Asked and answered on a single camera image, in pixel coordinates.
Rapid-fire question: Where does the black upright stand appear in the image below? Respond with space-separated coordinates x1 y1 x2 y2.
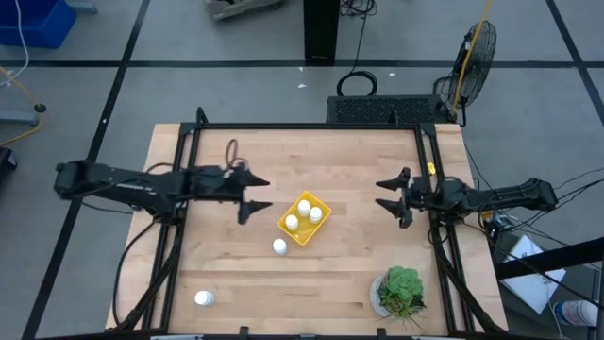
303 0 342 66

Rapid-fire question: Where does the green succulent plant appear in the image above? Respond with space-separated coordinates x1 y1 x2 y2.
377 265 428 332

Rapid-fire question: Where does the white blue plastic bottle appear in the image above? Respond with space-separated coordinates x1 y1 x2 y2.
552 299 601 329

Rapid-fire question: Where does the blue plastic bin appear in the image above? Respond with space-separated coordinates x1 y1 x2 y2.
0 0 77 49

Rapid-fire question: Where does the thin white cable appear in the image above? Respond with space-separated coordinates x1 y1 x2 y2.
0 0 30 89

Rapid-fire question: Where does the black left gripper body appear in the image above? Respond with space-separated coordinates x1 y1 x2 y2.
186 162 250 213

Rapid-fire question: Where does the grey stand foot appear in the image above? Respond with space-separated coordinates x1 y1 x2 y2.
0 110 42 128

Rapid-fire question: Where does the black diagonal beam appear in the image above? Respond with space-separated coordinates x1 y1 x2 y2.
494 235 604 281

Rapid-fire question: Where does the white woven plant pot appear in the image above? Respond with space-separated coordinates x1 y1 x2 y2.
368 272 393 318

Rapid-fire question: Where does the black floor object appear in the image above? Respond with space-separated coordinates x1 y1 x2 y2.
0 145 19 172

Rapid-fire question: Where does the coiled black floor cable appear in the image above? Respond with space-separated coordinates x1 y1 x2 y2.
335 0 378 98

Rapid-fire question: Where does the yellow plastic basket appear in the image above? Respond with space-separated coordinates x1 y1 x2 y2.
276 190 333 247

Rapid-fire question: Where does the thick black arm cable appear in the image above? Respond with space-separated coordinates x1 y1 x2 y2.
111 219 159 328

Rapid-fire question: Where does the white paper sheet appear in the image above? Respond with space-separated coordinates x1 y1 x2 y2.
498 234 567 316

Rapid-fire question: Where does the long yellow hanging cable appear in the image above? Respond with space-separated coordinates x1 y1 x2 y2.
449 0 493 118

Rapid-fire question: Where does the weathered wooden board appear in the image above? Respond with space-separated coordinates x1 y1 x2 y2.
204 0 285 21

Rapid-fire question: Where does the black floor fan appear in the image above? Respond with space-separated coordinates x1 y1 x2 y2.
433 20 498 128

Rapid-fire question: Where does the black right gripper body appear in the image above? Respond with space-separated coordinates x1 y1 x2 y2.
409 175 443 214

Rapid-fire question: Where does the yellow floor cable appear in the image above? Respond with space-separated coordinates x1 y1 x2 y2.
0 64 46 147

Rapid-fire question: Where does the black aluminium table frame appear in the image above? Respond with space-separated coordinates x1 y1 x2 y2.
112 106 510 337

